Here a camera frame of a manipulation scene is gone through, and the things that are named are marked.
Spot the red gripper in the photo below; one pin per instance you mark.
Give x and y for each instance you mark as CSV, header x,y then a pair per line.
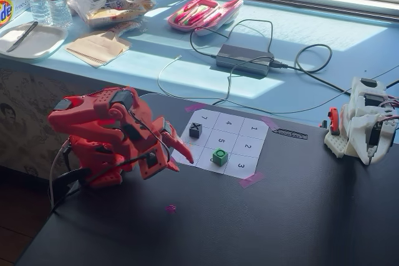
x,y
172,142

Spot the green cube with circle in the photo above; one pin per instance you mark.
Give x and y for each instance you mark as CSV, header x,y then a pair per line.
x,y
220,157

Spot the red robot arm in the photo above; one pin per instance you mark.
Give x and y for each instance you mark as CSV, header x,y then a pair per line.
x,y
93,122

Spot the black cube with X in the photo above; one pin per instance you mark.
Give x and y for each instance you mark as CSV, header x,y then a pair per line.
x,y
195,130

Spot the white numbered paper grid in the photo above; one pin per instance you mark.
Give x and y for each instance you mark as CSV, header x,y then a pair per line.
x,y
246,146

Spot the small purple object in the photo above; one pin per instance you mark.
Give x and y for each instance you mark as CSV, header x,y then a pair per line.
x,y
171,209

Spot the pink tape piece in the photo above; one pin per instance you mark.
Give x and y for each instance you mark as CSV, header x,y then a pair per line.
x,y
252,180
195,107
270,123

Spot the black striped ruler strip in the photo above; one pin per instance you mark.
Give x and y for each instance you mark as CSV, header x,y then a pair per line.
x,y
291,133

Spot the grey power adapter brick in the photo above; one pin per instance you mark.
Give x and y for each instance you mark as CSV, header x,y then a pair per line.
x,y
243,58

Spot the brown paper napkin stack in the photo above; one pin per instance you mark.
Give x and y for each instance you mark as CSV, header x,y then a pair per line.
x,y
96,48

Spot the printed food box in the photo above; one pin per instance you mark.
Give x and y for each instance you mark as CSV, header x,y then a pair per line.
x,y
112,17

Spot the white plate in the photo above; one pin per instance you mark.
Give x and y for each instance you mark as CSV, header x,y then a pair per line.
x,y
37,41

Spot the black plastic knife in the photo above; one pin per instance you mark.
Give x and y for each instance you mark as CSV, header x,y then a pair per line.
x,y
22,37

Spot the Tide detergent cardboard box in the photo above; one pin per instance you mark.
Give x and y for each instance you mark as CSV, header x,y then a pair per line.
x,y
6,10

